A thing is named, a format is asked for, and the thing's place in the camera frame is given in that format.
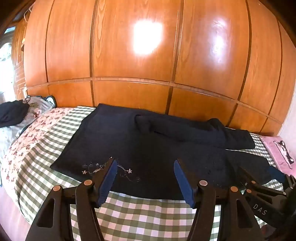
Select dark navy pants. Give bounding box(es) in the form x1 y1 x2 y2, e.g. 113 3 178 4
50 103 287 201

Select wooden panelled wardrobe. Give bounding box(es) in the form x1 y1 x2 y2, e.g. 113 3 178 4
22 0 296 138

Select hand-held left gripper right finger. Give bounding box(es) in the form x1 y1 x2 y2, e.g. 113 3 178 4
173 159 264 241

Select carved wooden panel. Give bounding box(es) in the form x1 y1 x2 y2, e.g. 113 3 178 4
11 23 28 99

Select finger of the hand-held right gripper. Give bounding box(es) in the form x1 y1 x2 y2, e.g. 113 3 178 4
266 167 296 190
236 166 255 188

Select black cloth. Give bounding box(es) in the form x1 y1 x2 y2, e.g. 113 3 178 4
0 100 30 128

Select pink dog print pillow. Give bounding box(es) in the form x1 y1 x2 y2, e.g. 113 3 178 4
261 136 296 177

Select grey floral cloth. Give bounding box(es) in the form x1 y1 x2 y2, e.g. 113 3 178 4
0 95 56 160

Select green checkered bed sheet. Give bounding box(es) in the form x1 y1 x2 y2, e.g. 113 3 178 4
14 105 287 241

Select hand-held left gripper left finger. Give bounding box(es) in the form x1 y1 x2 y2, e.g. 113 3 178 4
25 158 118 241

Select floral patterned quilt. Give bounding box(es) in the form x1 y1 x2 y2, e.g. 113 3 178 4
0 107 84 186

